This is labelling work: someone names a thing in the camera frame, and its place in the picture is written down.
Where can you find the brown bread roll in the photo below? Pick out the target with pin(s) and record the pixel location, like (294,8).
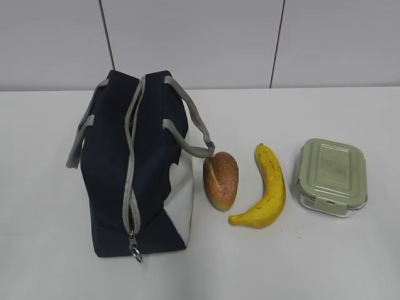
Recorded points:
(221,179)

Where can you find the navy blue lunch bag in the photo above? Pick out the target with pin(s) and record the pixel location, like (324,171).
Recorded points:
(135,146)

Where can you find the yellow banana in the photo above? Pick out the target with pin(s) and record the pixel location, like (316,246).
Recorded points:
(271,205)

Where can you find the green lidded glass container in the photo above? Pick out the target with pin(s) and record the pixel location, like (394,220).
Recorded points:
(331,177)

